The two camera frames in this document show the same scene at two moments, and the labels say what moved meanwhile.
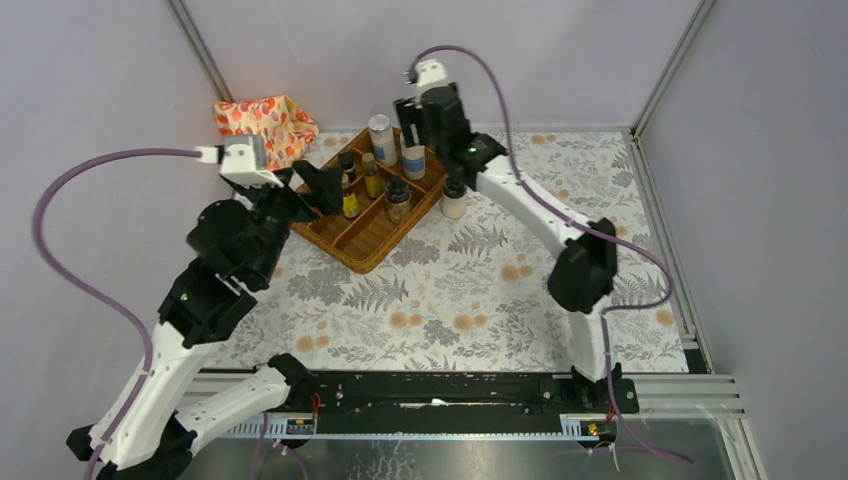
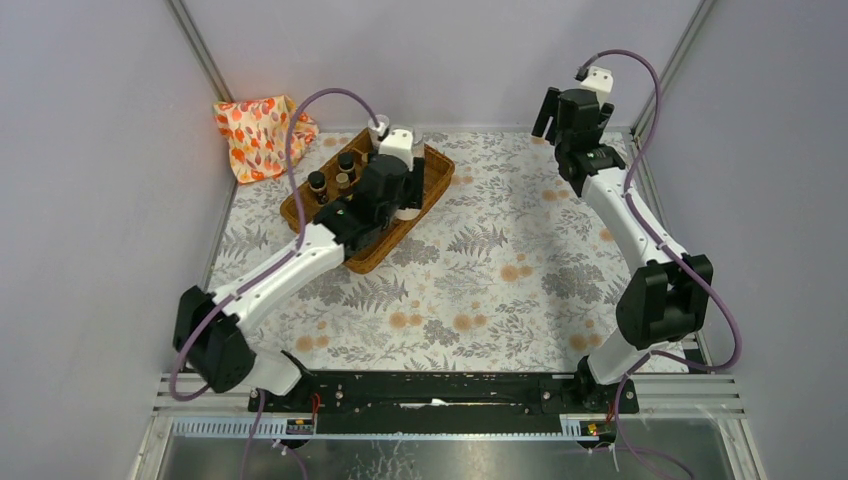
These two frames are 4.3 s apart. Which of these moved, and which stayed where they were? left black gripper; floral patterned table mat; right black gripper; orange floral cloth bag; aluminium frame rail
Moved: right black gripper; left black gripper
Stayed: aluminium frame rail; orange floral cloth bag; floral patterned table mat
